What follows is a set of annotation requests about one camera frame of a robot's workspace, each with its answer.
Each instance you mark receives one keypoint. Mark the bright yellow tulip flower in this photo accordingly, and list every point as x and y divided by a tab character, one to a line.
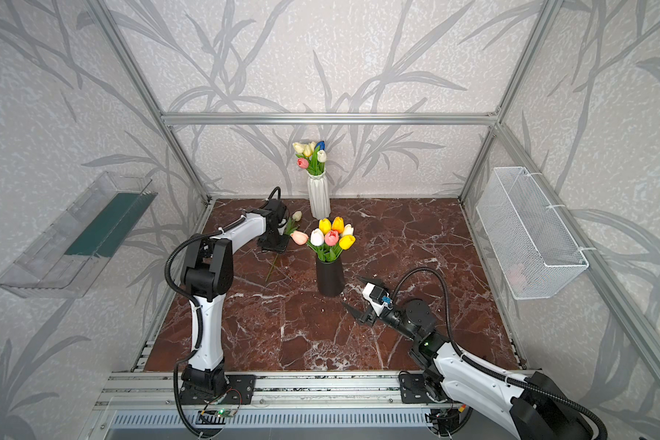
344	243

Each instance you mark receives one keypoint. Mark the white wire mesh basket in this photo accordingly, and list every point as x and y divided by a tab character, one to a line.
535	250

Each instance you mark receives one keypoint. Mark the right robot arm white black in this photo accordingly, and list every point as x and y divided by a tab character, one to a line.
528	407

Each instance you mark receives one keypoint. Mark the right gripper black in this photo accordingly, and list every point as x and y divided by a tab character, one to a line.
371	313

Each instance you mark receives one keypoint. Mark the green circuit board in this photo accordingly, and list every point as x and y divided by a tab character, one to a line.
220	413

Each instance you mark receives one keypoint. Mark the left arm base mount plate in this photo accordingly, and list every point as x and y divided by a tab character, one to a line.
234	389

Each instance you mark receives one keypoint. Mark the bundle of tulips with band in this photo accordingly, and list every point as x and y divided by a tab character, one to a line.
322	240

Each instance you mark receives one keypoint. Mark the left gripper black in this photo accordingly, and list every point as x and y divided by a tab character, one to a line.
275	239

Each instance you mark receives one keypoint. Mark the aluminium frame back crossbar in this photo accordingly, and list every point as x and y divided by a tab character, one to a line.
418	119

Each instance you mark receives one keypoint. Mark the pink tulip flower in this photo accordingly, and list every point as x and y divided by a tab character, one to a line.
305	165

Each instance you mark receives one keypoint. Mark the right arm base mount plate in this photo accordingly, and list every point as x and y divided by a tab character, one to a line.
421	388

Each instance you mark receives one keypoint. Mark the small cream tulip flower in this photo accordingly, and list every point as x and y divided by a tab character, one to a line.
291	226

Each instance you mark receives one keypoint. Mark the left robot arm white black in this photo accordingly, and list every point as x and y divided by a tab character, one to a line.
201	270

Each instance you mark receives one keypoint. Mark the white ribbed ceramic vase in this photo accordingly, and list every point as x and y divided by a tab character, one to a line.
318	194

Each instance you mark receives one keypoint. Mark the black cylindrical vase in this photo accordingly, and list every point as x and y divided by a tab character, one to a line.
330	277

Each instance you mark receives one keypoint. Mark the clear plastic wall tray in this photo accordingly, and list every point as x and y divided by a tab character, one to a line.
66	259

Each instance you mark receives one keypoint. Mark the aluminium frame front rail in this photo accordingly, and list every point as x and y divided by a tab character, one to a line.
298	390

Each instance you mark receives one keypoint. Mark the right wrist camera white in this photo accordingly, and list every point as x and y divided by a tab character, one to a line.
378	297

